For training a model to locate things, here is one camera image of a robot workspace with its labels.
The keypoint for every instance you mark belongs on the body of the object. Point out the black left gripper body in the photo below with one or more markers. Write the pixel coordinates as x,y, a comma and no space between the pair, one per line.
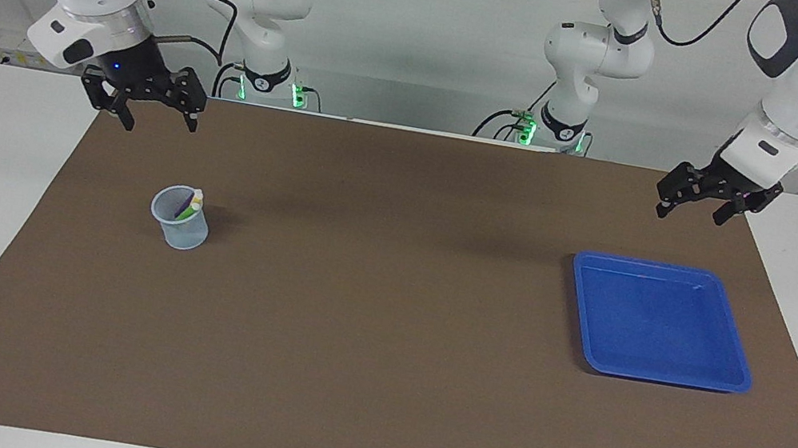
739,179

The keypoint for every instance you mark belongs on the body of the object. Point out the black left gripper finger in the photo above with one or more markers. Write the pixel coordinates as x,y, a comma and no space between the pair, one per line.
679,188
745,202

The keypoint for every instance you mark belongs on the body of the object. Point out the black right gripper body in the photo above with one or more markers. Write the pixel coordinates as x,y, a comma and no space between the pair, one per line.
137,68

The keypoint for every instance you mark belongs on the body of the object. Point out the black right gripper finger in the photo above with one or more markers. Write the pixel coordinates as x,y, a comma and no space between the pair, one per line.
191,102
118,102

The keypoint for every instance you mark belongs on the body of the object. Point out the purple pen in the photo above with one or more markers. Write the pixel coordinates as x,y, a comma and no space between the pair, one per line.
182,207

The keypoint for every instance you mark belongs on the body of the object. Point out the green pen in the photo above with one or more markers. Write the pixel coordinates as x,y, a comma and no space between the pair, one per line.
188,215

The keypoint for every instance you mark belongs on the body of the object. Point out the light blue mesh cup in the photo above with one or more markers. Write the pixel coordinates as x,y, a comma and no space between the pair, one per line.
182,236

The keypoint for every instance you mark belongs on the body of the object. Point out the blue plastic tray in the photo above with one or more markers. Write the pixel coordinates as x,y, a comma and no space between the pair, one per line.
671,343

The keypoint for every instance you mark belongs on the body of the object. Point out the brown table mat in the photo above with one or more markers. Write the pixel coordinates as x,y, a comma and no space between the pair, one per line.
374,374

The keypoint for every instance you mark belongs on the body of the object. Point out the white wall socket box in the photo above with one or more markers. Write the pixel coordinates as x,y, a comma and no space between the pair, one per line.
20,43

